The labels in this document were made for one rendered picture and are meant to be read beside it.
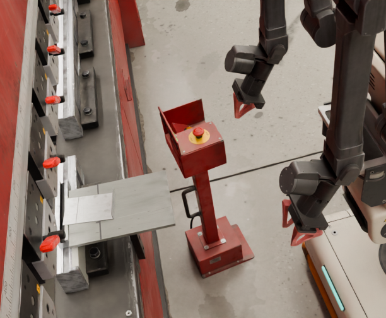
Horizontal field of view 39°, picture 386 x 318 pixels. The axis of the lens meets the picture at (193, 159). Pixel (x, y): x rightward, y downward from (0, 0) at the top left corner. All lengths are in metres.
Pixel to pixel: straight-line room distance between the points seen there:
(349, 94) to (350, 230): 1.24
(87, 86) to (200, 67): 1.55
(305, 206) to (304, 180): 0.09
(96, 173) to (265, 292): 1.00
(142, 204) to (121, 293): 0.23
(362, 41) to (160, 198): 0.68
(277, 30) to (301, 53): 2.05
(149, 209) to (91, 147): 0.45
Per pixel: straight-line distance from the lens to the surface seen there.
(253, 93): 1.48
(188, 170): 1.83
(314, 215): 1.20
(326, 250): 2.12
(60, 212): 1.43
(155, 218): 1.34
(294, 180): 1.10
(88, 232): 1.36
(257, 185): 2.66
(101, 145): 1.73
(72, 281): 1.39
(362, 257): 2.11
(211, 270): 2.39
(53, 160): 1.10
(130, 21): 3.55
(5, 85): 1.05
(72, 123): 1.75
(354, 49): 0.92
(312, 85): 3.19
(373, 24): 0.87
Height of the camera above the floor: 2.05
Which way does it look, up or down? 47 degrees down
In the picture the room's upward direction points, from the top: 11 degrees counter-clockwise
